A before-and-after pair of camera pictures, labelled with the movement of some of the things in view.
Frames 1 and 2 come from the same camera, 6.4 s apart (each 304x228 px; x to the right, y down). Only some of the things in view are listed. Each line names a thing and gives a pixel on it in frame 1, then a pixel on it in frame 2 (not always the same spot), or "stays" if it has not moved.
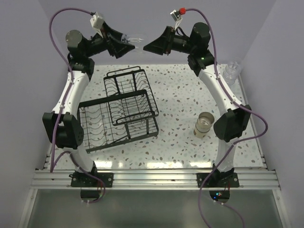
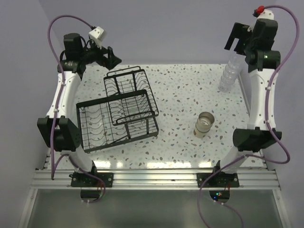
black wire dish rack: [128, 112] stays
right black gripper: [162, 44] -> [240, 31]
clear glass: [125, 38] -> [236, 61]
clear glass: [232, 68] stays
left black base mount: [82, 179] stays
